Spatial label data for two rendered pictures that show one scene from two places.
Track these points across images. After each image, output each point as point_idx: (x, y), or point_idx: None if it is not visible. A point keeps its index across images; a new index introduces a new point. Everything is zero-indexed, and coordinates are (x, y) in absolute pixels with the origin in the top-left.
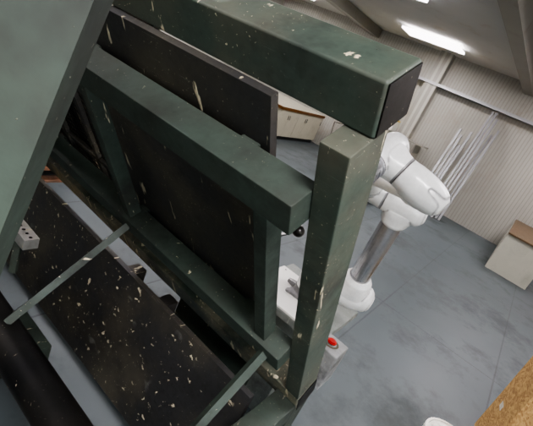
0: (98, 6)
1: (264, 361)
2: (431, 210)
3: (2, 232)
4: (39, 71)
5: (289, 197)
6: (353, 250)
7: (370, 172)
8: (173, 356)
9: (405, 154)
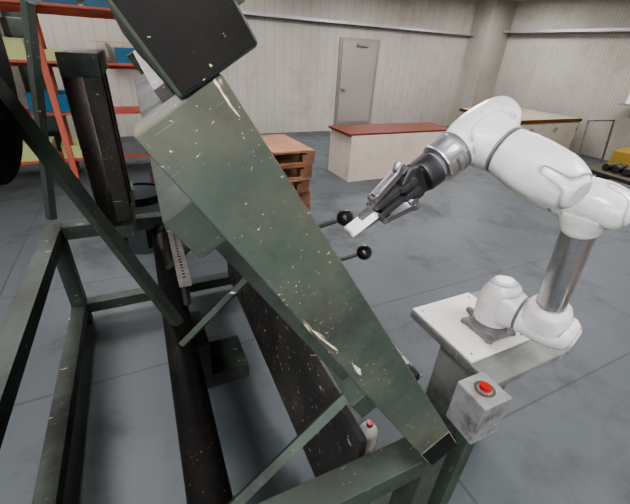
0: None
1: None
2: (550, 200)
3: None
4: None
5: (169, 210)
6: (344, 272)
7: (248, 154)
8: (311, 384)
9: (501, 123)
